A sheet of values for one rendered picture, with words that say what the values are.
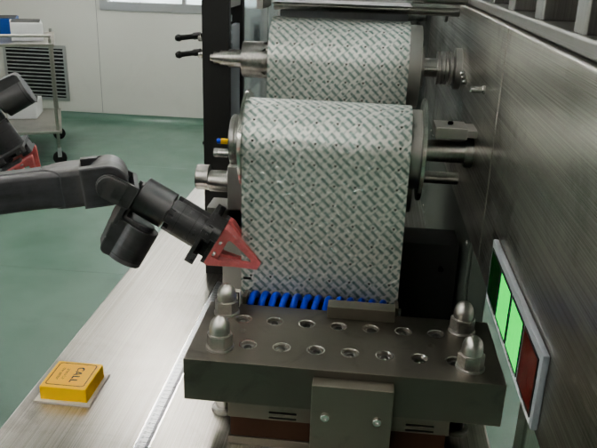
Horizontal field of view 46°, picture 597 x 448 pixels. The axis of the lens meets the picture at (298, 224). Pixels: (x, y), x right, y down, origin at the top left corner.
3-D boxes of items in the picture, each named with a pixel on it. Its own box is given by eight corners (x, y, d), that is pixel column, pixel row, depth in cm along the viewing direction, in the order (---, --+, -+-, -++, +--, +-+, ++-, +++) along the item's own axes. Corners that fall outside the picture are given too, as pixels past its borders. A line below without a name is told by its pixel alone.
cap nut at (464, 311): (447, 323, 99) (449, 294, 98) (473, 324, 99) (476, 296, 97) (449, 336, 96) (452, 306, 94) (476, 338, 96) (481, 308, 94)
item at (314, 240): (242, 296, 107) (242, 180, 101) (396, 308, 105) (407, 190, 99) (241, 298, 107) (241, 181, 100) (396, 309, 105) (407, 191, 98)
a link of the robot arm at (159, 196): (139, 176, 100) (148, 172, 105) (115, 217, 101) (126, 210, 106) (181, 202, 100) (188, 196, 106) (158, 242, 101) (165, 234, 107)
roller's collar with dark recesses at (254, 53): (246, 74, 129) (246, 38, 127) (278, 76, 129) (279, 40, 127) (240, 79, 123) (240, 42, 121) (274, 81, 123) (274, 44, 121)
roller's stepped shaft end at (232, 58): (212, 65, 128) (212, 47, 127) (244, 67, 127) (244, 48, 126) (208, 68, 125) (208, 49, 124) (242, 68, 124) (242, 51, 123)
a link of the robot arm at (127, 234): (102, 172, 95) (102, 156, 103) (63, 243, 97) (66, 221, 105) (180, 211, 100) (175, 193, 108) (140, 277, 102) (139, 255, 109)
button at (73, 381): (59, 373, 108) (59, 359, 107) (104, 377, 107) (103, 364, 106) (39, 400, 101) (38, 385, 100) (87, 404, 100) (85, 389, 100)
